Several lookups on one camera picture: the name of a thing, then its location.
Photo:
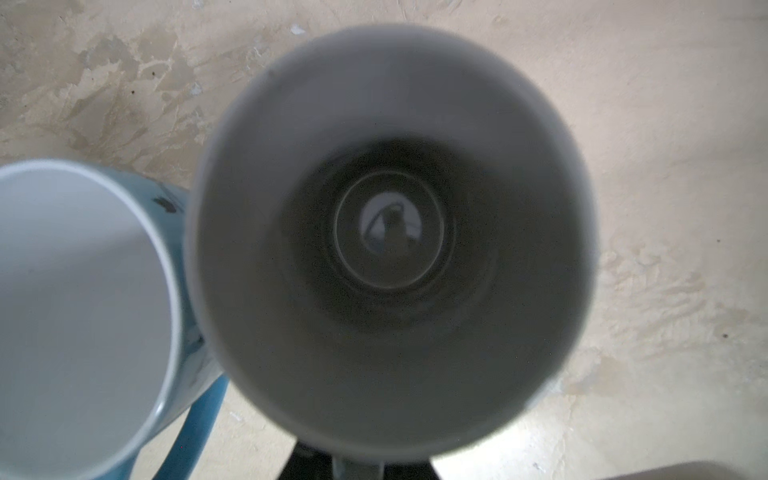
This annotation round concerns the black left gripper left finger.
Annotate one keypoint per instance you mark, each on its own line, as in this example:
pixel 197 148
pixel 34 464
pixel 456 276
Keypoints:
pixel 307 463

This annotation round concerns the teal blue patterned mug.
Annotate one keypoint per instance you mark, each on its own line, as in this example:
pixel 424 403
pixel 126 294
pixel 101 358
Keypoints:
pixel 100 348

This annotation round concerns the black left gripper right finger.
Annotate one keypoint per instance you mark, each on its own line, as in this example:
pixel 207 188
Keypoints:
pixel 413 471

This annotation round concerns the grey mug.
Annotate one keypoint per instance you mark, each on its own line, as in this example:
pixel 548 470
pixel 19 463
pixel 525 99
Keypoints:
pixel 391 245

